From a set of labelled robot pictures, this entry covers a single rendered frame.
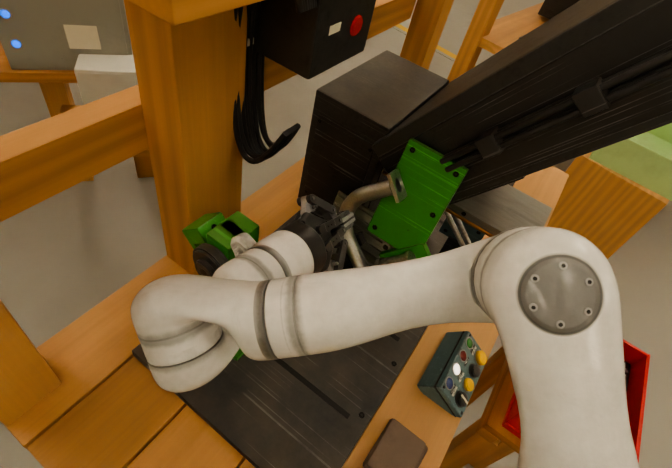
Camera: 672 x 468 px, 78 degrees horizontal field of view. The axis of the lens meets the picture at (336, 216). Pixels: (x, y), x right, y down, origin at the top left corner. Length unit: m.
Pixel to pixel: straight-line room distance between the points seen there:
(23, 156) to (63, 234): 1.65
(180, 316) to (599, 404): 0.32
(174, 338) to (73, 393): 0.52
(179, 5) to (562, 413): 0.44
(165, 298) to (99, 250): 1.83
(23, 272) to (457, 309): 2.02
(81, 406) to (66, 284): 1.29
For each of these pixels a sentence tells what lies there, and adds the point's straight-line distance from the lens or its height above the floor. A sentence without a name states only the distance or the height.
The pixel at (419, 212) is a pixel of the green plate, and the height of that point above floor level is 1.16.
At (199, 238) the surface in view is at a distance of 0.72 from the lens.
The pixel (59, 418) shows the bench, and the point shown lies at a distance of 0.90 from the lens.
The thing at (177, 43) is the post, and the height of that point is 1.41.
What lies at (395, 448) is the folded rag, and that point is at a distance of 0.82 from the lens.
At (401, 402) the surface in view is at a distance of 0.88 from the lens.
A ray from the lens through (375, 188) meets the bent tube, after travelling 0.77.
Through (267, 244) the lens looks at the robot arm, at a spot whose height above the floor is 1.30.
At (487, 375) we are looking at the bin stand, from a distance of 1.42.
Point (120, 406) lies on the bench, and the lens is 0.87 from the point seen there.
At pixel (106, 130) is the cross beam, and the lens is 0.73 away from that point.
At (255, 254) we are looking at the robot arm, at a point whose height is 1.31.
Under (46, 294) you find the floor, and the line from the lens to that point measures 2.13.
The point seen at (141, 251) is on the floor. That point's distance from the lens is 2.17.
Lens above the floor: 1.69
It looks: 46 degrees down
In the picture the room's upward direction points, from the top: 16 degrees clockwise
